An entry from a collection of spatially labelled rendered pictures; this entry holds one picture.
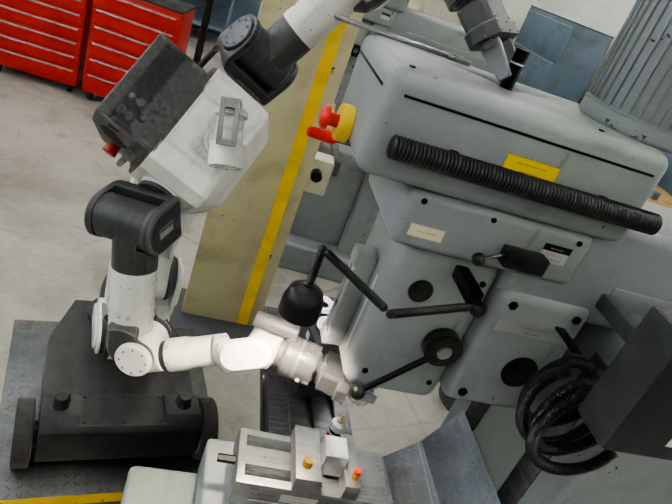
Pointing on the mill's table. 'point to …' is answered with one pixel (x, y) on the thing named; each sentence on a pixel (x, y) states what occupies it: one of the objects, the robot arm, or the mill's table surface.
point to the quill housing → (384, 340)
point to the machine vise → (339, 492)
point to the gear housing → (473, 229)
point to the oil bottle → (337, 426)
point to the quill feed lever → (444, 337)
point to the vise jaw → (301, 446)
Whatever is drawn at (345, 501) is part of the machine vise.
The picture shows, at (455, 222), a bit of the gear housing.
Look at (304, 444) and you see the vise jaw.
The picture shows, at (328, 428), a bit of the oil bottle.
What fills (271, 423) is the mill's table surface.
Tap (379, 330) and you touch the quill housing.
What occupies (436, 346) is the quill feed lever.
